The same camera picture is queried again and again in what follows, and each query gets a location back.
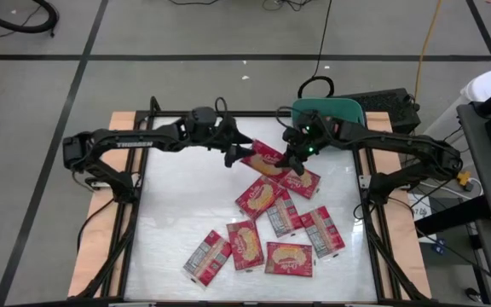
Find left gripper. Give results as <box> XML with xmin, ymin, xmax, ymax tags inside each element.
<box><xmin>211</xmin><ymin>118</ymin><xmax>257</xmax><ymax>169</ymax></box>

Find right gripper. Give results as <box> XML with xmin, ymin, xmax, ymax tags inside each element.
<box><xmin>275</xmin><ymin>111</ymin><xmax>344</xmax><ymax>177</ymax></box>

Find red popcorn bag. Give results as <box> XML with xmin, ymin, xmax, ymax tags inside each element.
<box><xmin>265</xmin><ymin>190</ymin><xmax>305</xmax><ymax>239</ymax></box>
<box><xmin>234</xmin><ymin>174</ymin><xmax>288</xmax><ymax>222</ymax></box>
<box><xmin>182</xmin><ymin>229</ymin><xmax>233</xmax><ymax>287</ymax></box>
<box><xmin>240</xmin><ymin>138</ymin><xmax>293</xmax><ymax>182</ymax></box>
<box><xmin>299</xmin><ymin>205</ymin><xmax>347</xmax><ymax>260</ymax></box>
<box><xmin>263</xmin><ymin>241</ymin><xmax>315</xmax><ymax>278</ymax></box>
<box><xmin>278</xmin><ymin>167</ymin><xmax>322</xmax><ymax>200</ymax></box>
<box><xmin>226</xmin><ymin>219</ymin><xmax>266</xmax><ymax>272</ymax></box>

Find teal plastic basket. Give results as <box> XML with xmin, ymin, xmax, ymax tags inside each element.
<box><xmin>291</xmin><ymin>96</ymin><xmax>367</xmax><ymax>129</ymax></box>

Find black vented equipment box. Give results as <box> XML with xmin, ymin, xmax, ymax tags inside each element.
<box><xmin>334</xmin><ymin>88</ymin><xmax>422</xmax><ymax>136</ymax></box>

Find white paper sheet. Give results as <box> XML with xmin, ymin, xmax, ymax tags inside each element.
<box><xmin>407</xmin><ymin>194</ymin><xmax>433</xmax><ymax>245</ymax></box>

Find black desk leg bar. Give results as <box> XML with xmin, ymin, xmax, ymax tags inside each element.
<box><xmin>413</xmin><ymin>194</ymin><xmax>491</xmax><ymax>236</ymax></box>

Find yellow plug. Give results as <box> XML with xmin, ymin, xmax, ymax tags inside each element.
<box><xmin>456</xmin><ymin>170</ymin><xmax>473</xmax><ymax>192</ymax></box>

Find light brown wooden board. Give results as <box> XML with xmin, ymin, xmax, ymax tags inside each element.
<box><xmin>66</xmin><ymin>110</ymin><xmax>433</xmax><ymax>299</ymax></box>

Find white bin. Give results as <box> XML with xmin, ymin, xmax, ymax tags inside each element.
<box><xmin>419</xmin><ymin>69</ymin><xmax>491</xmax><ymax>146</ymax></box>

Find black metal table frame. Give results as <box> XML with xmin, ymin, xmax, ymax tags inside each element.
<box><xmin>74</xmin><ymin>96</ymin><xmax>432</xmax><ymax>307</ymax></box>

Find black coiled floor cable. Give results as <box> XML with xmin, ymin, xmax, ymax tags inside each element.
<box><xmin>297</xmin><ymin>0</ymin><xmax>336</xmax><ymax>100</ymax></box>

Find white cable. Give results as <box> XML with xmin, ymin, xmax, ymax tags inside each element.
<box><xmin>419</xmin><ymin>177</ymin><xmax>484</xmax><ymax>200</ymax></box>

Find tangled black cables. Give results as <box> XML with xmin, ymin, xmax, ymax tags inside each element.
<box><xmin>262</xmin><ymin>0</ymin><xmax>315</xmax><ymax>13</ymax></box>

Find yellow extension cable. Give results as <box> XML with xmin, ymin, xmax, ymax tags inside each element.
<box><xmin>411</xmin><ymin>0</ymin><xmax>444</xmax><ymax>146</ymax></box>

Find thick black hose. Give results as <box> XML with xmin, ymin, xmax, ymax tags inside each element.
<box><xmin>0</xmin><ymin>0</ymin><xmax>61</xmax><ymax>38</ymax></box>

